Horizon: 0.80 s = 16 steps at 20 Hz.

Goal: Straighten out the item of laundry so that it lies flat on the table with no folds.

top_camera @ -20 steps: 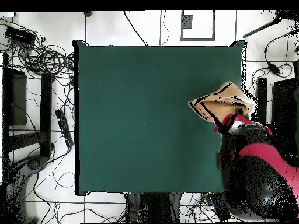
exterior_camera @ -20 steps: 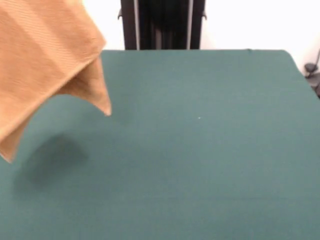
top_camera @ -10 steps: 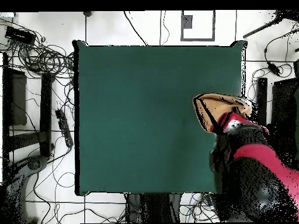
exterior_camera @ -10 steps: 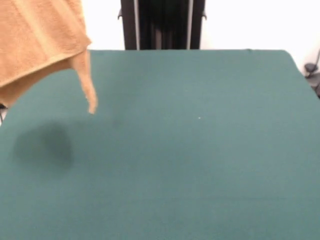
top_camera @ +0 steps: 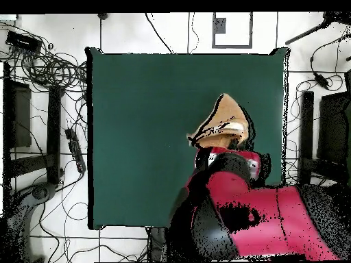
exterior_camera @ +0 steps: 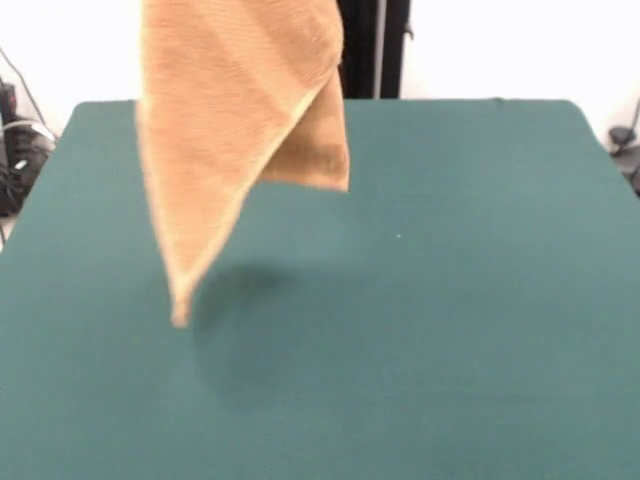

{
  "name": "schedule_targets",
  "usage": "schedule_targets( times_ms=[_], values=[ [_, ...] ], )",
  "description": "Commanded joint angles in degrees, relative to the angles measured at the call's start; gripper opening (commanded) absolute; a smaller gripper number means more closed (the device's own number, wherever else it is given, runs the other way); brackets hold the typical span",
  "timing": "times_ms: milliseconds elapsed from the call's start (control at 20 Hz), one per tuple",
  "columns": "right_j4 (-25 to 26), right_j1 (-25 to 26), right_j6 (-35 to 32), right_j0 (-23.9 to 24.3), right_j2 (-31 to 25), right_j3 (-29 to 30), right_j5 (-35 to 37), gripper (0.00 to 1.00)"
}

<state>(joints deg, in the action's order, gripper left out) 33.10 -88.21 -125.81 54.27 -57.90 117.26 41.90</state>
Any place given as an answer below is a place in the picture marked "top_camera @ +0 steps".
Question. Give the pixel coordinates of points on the tan terry towel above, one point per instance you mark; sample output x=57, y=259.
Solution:
x=224, y=120

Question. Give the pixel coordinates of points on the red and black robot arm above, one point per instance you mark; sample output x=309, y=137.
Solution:
x=260, y=213

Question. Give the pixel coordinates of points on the black metal stand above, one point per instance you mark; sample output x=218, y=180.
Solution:
x=53, y=131
x=307, y=131

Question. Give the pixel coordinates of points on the black power adapter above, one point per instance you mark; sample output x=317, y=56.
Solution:
x=321, y=80

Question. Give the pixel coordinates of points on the dark green table cloth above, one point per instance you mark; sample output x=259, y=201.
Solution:
x=137, y=109

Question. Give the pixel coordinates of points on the black tripod pole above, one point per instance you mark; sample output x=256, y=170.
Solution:
x=307, y=33

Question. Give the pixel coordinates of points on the black power strip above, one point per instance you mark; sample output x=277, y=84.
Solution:
x=75, y=150

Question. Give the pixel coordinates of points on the dark grey stand base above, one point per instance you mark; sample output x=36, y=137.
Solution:
x=41, y=191

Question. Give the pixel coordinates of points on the grey square floor frame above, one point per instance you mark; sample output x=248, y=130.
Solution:
x=214, y=33

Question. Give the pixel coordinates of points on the black network switch box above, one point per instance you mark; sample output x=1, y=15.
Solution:
x=23, y=41

